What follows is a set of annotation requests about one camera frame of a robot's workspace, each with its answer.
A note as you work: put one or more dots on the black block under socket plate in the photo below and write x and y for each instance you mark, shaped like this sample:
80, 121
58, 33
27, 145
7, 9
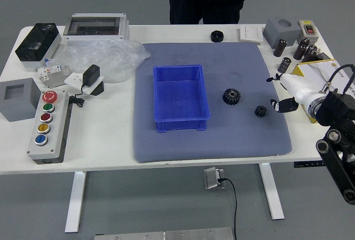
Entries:
98, 89

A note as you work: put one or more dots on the silver floor socket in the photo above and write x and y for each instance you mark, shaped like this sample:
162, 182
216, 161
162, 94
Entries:
210, 177

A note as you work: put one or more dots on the black table control panel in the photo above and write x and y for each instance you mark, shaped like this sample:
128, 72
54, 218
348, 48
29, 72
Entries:
308, 164

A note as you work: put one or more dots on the black round nut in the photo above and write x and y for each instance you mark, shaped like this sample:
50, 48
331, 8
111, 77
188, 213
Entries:
217, 36

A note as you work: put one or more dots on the white socket plate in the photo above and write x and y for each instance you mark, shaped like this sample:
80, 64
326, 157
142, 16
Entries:
72, 79

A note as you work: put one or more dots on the grey five-button control box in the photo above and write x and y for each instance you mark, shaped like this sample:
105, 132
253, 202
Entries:
52, 129

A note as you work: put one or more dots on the clear-lid grey distribution box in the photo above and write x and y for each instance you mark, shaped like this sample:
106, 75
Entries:
94, 25

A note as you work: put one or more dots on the black box with white base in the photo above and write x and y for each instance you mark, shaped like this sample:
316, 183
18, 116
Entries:
36, 43

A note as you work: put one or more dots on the white circuit breaker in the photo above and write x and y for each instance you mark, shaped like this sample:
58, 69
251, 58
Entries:
52, 76

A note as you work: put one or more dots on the small black flat part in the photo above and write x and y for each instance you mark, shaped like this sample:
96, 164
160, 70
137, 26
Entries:
324, 56

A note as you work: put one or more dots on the grey metal plate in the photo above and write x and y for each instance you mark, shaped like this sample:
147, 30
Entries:
199, 234
130, 236

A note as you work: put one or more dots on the grey-blue foam mat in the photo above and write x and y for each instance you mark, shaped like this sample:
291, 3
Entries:
222, 140

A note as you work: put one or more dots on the clear plastic bag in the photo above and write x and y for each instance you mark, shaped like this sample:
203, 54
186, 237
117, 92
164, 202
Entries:
111, 57

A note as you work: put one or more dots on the small black gear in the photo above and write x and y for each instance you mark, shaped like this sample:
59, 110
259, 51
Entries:
260, 111

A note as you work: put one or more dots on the grey block with round hole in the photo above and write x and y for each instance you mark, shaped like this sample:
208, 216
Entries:
277, 33

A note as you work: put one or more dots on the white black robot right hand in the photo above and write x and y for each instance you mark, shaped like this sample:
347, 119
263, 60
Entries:
299, 90

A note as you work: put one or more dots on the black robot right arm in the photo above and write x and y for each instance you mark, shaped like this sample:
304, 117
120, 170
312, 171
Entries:
332, 107

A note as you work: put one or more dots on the yellow white cardboard box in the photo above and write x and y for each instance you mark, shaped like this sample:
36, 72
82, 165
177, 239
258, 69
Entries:
310, 69

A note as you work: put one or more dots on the grey block with square hole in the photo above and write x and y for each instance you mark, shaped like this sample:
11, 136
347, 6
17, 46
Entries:
16, 109

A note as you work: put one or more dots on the white table leg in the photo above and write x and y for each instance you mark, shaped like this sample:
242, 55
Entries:
76, 204
273, 195

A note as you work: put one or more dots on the blue plastic bin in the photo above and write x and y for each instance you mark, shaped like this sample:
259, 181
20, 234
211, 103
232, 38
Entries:
180, 98

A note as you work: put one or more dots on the white wall switch panel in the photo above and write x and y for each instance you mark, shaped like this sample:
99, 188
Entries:
251, 33

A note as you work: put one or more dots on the grey two-button switch box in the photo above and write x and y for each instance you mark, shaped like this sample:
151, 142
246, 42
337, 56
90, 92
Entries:
309, 29

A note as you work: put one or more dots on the black power adapter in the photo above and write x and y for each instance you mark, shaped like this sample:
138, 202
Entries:
91, 75

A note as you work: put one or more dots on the big black gear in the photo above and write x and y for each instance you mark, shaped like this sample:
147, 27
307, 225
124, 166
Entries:
231, 97

